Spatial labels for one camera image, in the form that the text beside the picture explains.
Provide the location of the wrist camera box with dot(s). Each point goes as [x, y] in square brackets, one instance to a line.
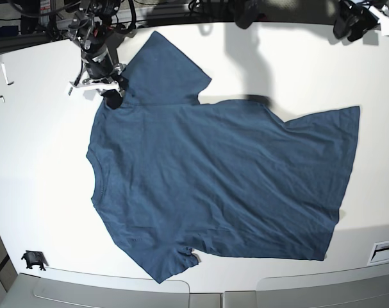
[384, 25]
[75, 89]

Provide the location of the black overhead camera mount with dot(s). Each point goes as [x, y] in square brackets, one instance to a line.
[246, 12]

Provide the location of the upper hex key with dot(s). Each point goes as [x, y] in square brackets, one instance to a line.
[6, 78]

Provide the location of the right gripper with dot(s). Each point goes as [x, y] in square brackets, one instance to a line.
[100, 73]

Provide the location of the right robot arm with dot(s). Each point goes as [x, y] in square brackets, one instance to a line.
[98, 38]

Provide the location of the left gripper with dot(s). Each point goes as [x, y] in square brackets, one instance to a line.
[358, 14]

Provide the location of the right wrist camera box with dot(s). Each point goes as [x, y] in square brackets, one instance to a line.
[75, 89]

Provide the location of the black table clamp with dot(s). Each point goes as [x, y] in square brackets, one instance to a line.
[34, 258]

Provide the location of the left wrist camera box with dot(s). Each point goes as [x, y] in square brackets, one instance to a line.
[384, 25]

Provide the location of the blue T-shirt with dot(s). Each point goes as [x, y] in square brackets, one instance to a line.
[231, 179]

